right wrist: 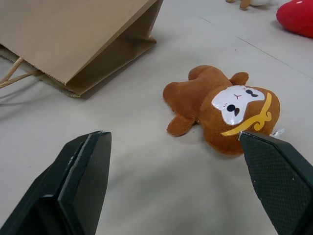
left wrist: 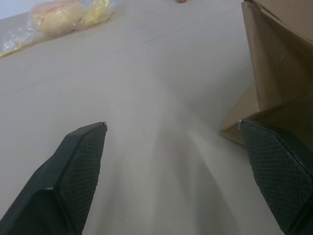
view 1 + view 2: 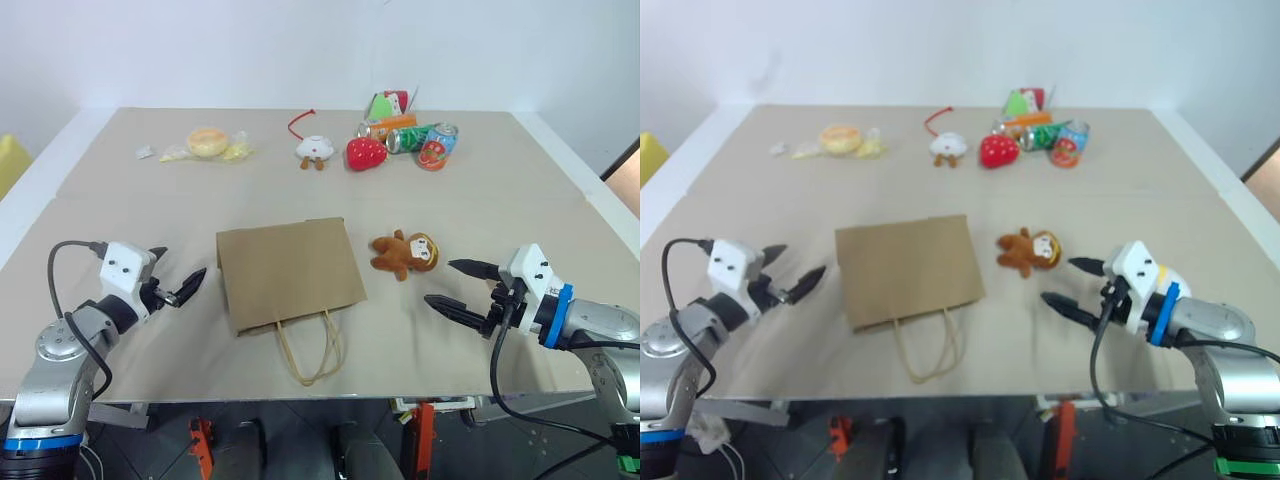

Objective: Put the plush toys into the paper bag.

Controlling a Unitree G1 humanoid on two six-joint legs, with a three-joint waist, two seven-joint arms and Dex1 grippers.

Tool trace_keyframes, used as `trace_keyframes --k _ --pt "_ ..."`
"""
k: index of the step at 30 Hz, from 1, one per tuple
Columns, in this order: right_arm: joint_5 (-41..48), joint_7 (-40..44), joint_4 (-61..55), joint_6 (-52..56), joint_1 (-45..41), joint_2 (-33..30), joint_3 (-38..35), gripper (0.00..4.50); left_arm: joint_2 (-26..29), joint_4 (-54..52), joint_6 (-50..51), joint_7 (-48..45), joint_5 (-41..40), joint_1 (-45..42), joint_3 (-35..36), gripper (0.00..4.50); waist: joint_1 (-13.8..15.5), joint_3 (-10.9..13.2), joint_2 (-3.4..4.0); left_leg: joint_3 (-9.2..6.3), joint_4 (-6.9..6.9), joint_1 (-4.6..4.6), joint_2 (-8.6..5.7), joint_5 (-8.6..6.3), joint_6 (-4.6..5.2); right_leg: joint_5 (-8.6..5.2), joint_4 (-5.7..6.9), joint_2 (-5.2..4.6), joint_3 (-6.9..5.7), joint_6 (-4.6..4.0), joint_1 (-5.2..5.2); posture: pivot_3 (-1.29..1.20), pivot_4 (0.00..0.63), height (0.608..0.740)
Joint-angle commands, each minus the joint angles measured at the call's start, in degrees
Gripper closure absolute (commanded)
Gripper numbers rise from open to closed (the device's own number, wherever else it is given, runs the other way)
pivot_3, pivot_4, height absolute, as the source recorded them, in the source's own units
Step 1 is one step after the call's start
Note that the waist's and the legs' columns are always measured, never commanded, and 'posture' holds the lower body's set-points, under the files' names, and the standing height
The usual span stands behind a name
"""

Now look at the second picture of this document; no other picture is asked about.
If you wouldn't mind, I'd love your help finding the clear plastic bag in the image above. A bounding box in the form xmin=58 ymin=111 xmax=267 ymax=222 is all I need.
xmin=82 ymin=0 xmax=116 ymax=26

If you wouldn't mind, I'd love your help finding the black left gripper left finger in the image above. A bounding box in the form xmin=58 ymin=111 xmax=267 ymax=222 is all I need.
xmin=0 ymin=121 xmax=108 ymax=235

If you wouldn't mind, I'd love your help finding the brown paper bag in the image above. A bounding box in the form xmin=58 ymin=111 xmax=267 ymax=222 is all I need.
xmin=219 ymin=0 xmax=313 ymax=147

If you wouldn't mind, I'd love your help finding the plastic bag of bread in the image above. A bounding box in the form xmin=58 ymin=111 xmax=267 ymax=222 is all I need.
xmin=0 ymin=0 xmax=84 ymax=57

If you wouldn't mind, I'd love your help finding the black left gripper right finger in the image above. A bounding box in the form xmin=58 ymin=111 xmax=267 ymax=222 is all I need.
xmin=238 ymin=118 xmax=313 ymax=235

